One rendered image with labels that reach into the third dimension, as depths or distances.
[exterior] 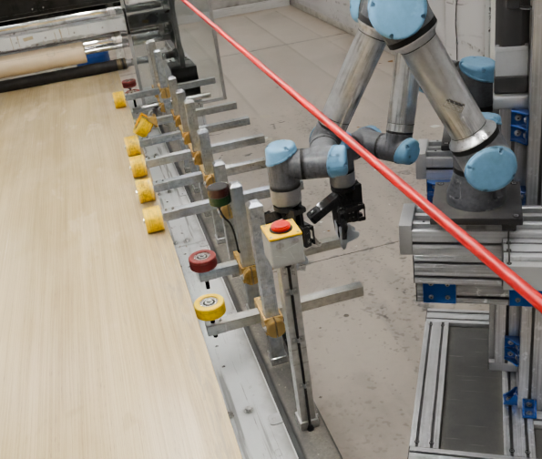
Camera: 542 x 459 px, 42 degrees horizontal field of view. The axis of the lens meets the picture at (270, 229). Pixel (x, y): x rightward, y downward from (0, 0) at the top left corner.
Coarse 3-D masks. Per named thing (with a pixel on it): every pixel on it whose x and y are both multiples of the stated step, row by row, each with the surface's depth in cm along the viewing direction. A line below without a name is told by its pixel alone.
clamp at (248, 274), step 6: (234, 252) 210; (234, 258) 211; (240, 264) 203; (240, 270) 203; (246, 270) 200; (252, 270) 200; (240, 276) 201; (246, 276) 200; (252, 276) 201; (246, 282) 201; (252, 282) 202
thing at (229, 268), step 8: (320, 240) 212; (328, 240) 211; (336, 240) 211; (312, 248) 210; (320, 248) 211; (328, 248) 212; (336, 248) 212; (224, 264) 207; (232, 264) 206; (208, 272) 204; (216, 272) 205; (224, 272) 206; (232, 272) 207; (200, 280) 205; (208, 280) 207
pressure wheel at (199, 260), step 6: (198, 252) 205; (204, 252) 205; (210, 252) 204; (192, 258) 203; (198, 258) 203; (204, 258) 203; (210, 258) 201; (216, 258) 204; (192, 264) 201; (198, 264) 200; (204, 264) 200; (210, 264) 201; (216, 264) 203; (192, 270) 203; (198, 270) 201; (204, 270) 201
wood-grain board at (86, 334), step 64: (0, 128) 348; (64, 128) 334; (128, 128) 321; (0, 192) 271; (64, 192) 262; (128, 192) 254; (0, 256) 221; (64, 256) 216; (128, 256) 210; (0, 320) 187; (64, 320) 183; (128, 320) 179; (192, 320) 176; (0, 384) 162; (64, 384) 159; (128, 384) 156; (192, 384) 153; (0, 448) 143; (64, 448) 141; (128, 448) 138; (192, 448) 136
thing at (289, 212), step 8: (280, 208) 171; (288, 208) 171; (296, 208) 173; (304, 208) 171; (288, 216) 172; (296, 216) 172; (304, 224) 176; (304, 232) 174; (312, 232) 175; (312, 240) 177
